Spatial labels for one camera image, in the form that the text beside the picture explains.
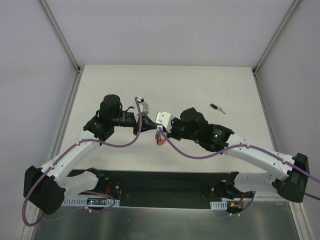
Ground keyring with red tag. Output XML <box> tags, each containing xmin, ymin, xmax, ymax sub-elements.
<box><xmin>155</xmin><ymin>126</ymin><xmax>167</xmax><ymax>146</ymax></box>

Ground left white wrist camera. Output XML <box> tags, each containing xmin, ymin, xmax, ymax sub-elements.
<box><xmin>134</xmin><ymin>96</ymin><xmax>149</xmax><ymax>117</ymax></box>

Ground right aluminium frame post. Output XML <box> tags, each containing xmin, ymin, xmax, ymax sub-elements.
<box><xmin>252</xmin><ymin>0</ymin><xmax>303</xmax><ymax>76</ymax></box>

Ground right white cable duct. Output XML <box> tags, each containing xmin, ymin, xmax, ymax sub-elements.
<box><xmin>210</xmin><ymin>200</ymin><xmax>228</xmax><ymax>211</ymax></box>

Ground left aluminium frame post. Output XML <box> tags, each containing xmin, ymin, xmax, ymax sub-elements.
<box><xmin>37</xmin><ymin>0</ymin><xmax>82</xmax><ymax>74</ymax></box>

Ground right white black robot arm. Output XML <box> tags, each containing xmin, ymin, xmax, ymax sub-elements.
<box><xmin>162</xmin><ymin>107</ymin><xmax>310</xmax><ymax>203</ymax></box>

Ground aluminium table rail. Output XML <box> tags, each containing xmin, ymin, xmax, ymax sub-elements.
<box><xmin>48</xmin><ymin>70</ymin><xmax>83</xmax><ymax>162</ymax></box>
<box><xmin>253</xmin><ymin>72</ymin><xmax>279</xmax><ymax>151</ymax></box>

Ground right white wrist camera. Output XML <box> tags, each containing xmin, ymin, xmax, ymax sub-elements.
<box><xmin>155</xmin><ymin>111</ymin><xmax>175</xmax><ymax>133</ymax></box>

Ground aluminium frame post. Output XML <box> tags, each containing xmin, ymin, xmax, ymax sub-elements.
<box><xmin>37</xmin><ymin>0</ymin><xmax>82</xmax><ymax>74</ymax></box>
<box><xmin>252</xmin><ymin>0</ymin><xmax>303</xmax><ymax>76</ymax></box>

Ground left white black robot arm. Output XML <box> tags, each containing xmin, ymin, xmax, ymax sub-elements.
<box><xmin>23</xmin><ymin>94</ymin><xmax>156</xmax><ymax>215</ymax></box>

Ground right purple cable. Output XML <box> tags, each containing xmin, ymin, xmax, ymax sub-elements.
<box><xmin>158</xmin><ymin>128</ymin><xmax>320</xmax><ymax>201</ymax></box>

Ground right aluminium table rail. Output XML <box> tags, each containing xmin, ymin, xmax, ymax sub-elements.
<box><xmin>253</xmin><ymin>72</ymin><xmax>279</xmax><ymax>151</ymax></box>

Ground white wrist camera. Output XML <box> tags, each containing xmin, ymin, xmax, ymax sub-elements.
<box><xmin>134</xmin><ymin>96</ymin><xmax>149</xmax><ymax>117</ymax></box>
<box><xmin>155</xmin><ymin>111</ymin><xmax>175</xmax><ymax>133</ymax></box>

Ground left aluminium table rail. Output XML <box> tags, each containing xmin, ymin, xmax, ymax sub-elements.
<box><xmin>48</xmin><ymin>70</ymin><xmax>83</xmax><ymax>162</ymax></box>

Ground black head silver key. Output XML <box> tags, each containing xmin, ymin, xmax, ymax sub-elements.
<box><xmin>210</xmin><ymin>103</ymin><xmax>226</xmax><ymax>115</ymax></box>

